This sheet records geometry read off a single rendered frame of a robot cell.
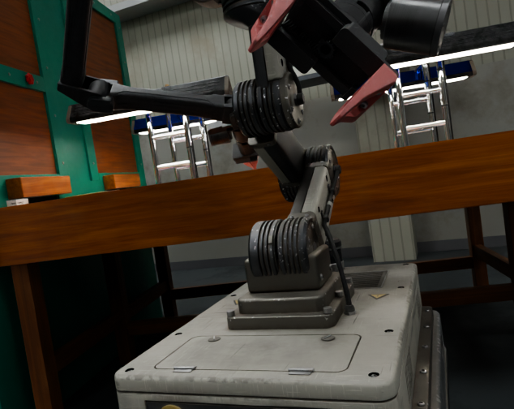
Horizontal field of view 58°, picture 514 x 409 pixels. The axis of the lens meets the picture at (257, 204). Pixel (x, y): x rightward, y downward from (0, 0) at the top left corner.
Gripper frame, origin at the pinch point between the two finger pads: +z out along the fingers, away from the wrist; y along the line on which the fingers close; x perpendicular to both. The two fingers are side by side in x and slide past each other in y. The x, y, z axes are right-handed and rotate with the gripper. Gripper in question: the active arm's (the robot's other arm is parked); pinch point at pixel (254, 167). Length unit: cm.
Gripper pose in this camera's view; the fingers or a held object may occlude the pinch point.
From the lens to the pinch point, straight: 153.6
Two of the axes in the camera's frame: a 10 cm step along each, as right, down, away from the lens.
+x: 0.1, 8.0, -6.0
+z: 2.2, 5.8, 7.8
